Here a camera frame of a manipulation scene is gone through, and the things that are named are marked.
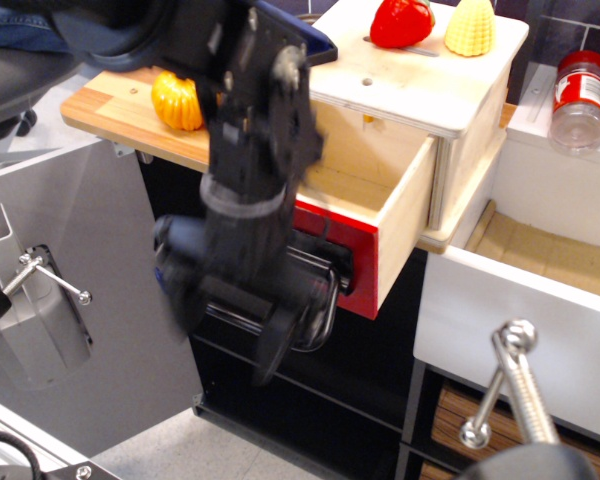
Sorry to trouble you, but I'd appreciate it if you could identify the black cabinet shelf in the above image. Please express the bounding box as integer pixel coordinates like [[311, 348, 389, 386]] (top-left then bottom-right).
[[138, 154, 429, 480]]

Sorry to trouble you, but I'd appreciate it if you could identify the white wooden box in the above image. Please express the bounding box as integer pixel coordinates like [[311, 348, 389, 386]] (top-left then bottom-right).
[[310, 1, 529, 231]]

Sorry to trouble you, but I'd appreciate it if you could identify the left silver clamp screw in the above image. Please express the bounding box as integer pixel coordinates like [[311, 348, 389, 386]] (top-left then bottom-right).
[[0, 252, 93, 329]]

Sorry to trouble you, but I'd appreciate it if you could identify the black metal drawer handle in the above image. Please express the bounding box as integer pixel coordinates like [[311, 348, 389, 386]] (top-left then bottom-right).
[[287, 231, 354, 353]]

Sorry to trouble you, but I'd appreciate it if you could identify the red front wooden drawer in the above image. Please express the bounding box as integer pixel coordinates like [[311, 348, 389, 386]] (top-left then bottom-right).
[[294, 102, 437, 320]]

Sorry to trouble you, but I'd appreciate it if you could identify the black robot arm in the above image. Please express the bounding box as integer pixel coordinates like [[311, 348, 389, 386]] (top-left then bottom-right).
[[52, 1, 327, 384]]

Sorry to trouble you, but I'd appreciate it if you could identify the grey cabinet door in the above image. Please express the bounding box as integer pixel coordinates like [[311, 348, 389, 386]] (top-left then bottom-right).
[[0, 140, 197, 455]]

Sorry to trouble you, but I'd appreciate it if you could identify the silver clamp screw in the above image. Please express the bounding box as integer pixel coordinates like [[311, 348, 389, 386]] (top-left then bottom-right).
[[0, 252, 93, 329], [459, 318, 560, 450]]

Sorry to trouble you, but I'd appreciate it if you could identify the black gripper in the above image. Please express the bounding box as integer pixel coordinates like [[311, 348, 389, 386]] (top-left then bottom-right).
[[154, 195, 314, 386]]

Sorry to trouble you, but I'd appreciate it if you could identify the orange toy pumpkin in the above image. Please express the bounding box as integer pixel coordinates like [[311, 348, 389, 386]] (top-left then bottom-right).
[[151, 71, 204, 131]]

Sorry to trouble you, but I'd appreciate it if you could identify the blue Irwin bar clamp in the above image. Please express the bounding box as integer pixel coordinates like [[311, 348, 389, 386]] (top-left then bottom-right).
[[255, 1, 338, 66]]

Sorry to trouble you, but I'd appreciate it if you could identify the grey office chair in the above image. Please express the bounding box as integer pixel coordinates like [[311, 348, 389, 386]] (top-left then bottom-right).
[[0, 48, 81, 141]]

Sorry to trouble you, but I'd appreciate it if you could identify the black cable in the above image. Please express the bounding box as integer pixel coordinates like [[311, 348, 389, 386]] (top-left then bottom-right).
[[0, 428, 44, 480]]

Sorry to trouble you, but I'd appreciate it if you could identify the blue jeans leg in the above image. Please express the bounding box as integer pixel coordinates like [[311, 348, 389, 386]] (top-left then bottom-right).
[[0, 6, 70, 53]]

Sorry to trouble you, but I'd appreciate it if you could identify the white open drawer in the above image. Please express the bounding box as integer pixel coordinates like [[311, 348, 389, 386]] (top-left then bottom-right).
[[414, 202, 600, 437]]

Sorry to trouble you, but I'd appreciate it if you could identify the yellow toy corn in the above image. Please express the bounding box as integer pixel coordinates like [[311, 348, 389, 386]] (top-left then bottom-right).
[[444, 0, 495, 57]]

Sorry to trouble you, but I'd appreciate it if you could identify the right silver clamp screw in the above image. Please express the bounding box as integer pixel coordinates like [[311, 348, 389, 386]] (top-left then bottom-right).
[[459, 318, 560, 450]]

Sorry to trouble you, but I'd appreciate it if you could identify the wooden countertop board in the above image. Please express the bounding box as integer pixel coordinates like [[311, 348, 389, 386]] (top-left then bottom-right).
[[60, 67, 517, 255]]

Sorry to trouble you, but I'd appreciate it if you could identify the red label plastic jar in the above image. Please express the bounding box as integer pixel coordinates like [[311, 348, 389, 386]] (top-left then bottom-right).
[[549, 50, 600, 155]]

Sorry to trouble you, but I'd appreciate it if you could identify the red toy strawberry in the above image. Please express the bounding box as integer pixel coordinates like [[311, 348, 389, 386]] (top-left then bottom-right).
[[369, 0, 436, 48]]

